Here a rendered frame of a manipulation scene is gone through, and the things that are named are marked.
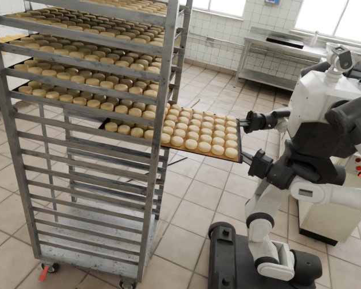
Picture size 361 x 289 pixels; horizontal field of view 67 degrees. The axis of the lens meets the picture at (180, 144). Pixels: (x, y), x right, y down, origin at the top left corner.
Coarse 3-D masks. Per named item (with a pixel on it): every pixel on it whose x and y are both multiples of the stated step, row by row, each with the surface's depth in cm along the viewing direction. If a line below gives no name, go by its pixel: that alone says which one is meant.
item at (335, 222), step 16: (336, 160) 182; (352, 176) 181; (304, 208) 217; (320, 208) 200; (336, 208) 196; (352, 208) 192; (304, 224) 212; (320, 224) 207; (336, 224) 202; (352, 224) 198; (320, 240) 217; (336, 240) 209
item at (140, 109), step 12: (36, 84) 114; (48, 84) 115; (48, 96) 107; (60, 96) 108; (72, 96) 110; (84, 96) 112; (96, 96) 113; (108, 96) 118; (108, 108) 106; (120, 108) 107; (132, 108) 109; (144, 108) 113
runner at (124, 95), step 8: (8, 72) 100; (16, 72) 100; (24, 72) 100; (32, 80) 101; (40, 80) 100; (48, 80) 100; (56, 80) 99; (64, 80) 99; (72, 88) 100; (80, 88) 100; (88, 88) 99; (96, 88) 99; (104, 88) 98; (112, 96) 100; (120, 96) 99; (128, 96) 99; (136, 96) 98; (144, 96) 98; (152, 104) 99
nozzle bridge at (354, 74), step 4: (320, 60) 241; (324, 60) 234; (344, 72) 214; (352, 72) 212; (356, 72) 214; (360, 72) 216; (344, 76) 223; (352, 76) 221; (356, 76) 220; (360, 76) 212
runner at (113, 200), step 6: (30, 180) 128; (42, 186) 130; (48, 186) 129; (54, 186) 128; (60, 186) 128; (66, 192) 129; (72, 192) 129; (78, 192) 128; (84, 192) 128; (96, 198) 129; (102, 198) 128; (108, 198) 127; (114, 198) 127; (120, 204) 128; (126, 204) 128; (132, 204) 127; (138, 204) 127
